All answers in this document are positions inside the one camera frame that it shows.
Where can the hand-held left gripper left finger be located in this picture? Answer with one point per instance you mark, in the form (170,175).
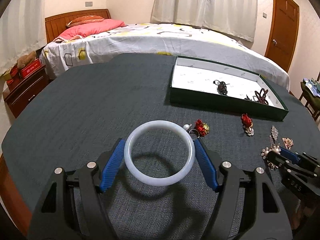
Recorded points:
(112,165)

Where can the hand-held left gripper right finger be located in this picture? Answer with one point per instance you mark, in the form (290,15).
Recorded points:
(206,165)

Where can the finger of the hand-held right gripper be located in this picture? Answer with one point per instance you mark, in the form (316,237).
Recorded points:
(277,161)
(290,155)

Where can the pearl flower brooch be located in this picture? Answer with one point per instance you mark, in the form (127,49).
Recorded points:
(270,153)

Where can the rose gold crystal brooch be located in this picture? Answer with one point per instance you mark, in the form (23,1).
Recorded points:
(287,143)

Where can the white jade bangle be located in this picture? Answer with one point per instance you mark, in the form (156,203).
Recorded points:
(130,166)

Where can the silver crystal brooch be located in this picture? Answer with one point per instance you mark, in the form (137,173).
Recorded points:
(274,131)

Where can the red knot gold charm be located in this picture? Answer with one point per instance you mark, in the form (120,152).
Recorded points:
(202,127)

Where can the red knot white flower charm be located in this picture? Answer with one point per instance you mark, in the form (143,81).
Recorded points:
(246,122)

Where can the dark green jewelry box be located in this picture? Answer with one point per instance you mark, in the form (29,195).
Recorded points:
(215,105)

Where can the silver drop earring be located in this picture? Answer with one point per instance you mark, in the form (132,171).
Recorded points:
(272,140)

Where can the wooden chair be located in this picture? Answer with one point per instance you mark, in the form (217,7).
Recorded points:
(311,105)

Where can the pile of clothes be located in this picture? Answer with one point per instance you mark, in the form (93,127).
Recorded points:
(311,85)

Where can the wooden nightstand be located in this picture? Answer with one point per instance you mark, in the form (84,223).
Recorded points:
(25,92)

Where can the wooden door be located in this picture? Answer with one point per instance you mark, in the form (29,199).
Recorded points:
(282,30)

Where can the bed with patterned sheet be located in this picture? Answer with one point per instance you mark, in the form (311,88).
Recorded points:
(150,40)

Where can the brown teddy bear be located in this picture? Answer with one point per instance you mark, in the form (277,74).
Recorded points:
(26,58)

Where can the yellow red gift box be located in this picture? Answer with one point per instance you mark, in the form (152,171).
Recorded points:
(10,73)

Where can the pink pillow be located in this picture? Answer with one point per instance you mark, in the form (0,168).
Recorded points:
(92,27)

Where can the orange pillow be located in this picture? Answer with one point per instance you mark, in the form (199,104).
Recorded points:
(85,20)

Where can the wooden headboard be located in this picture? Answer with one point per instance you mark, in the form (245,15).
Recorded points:
(62,20)

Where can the white window curtain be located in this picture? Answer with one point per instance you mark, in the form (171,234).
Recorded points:
(205,2)

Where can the white sheer side curtain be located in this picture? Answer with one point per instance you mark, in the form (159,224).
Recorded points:
(22,25)

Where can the wall socket above headboard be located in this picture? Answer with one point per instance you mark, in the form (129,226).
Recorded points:
(88,3)

